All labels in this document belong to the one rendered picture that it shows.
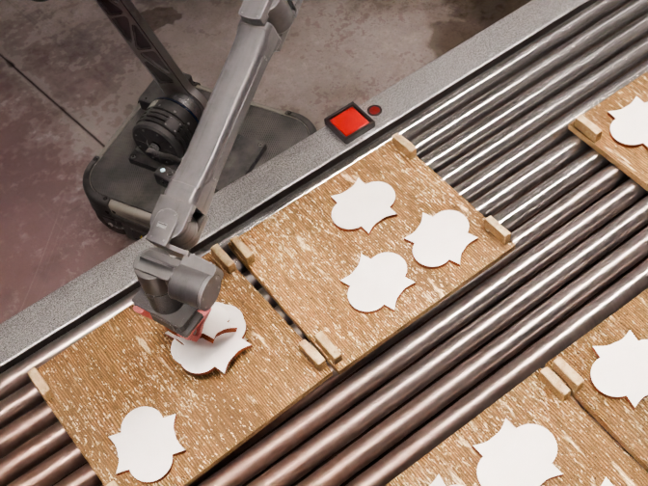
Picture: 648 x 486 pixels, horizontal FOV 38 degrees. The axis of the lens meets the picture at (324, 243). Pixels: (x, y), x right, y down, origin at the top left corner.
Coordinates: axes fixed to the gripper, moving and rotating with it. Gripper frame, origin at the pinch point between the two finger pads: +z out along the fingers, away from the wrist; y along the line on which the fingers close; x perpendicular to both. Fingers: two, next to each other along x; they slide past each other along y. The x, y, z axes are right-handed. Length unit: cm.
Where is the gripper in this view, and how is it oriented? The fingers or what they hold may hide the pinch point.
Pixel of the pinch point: (180, 327)
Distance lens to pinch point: 157.5
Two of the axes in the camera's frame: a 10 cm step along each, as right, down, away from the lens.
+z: 0.9, 5.6, 8.2
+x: -5.3, 7.2, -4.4
